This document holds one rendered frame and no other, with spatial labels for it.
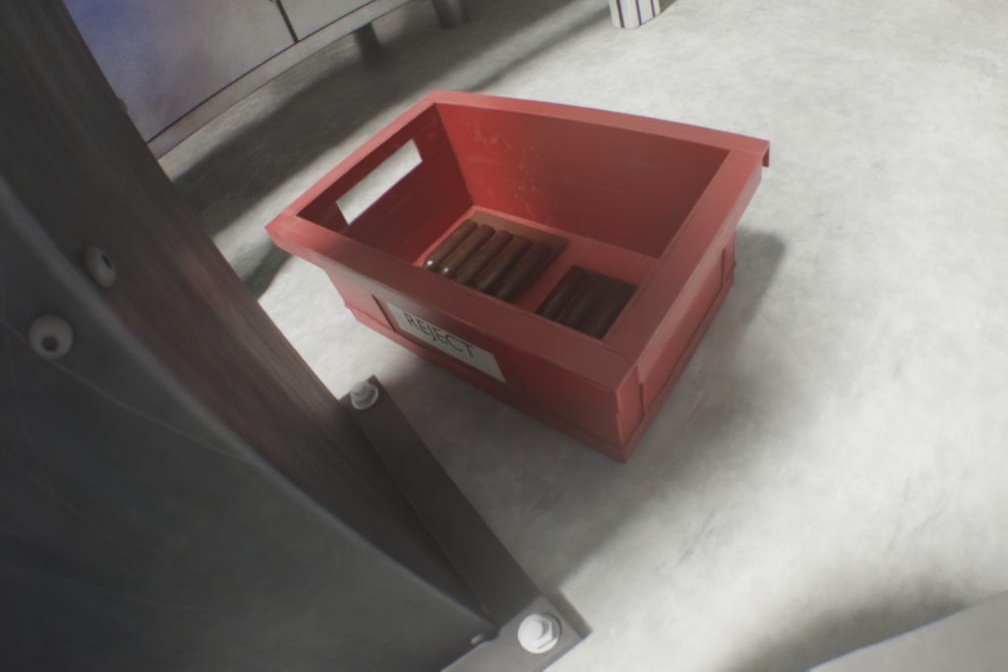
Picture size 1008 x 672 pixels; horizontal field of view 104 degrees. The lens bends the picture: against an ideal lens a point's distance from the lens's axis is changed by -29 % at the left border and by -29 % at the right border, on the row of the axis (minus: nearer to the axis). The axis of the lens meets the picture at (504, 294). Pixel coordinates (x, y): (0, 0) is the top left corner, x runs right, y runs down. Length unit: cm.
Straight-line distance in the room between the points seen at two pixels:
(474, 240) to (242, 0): 54
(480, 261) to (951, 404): 37
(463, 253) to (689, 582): 31
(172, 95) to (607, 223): 62
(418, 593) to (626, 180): 31
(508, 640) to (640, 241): 30
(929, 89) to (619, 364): 60
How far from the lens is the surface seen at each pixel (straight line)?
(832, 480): 35
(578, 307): 40
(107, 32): 83
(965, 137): 67
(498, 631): 31
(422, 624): 25
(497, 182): 50
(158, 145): 85
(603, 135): 39
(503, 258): 45
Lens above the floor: 31
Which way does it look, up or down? 44 degrees down
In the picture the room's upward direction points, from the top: 21 degrees counter-clockwise
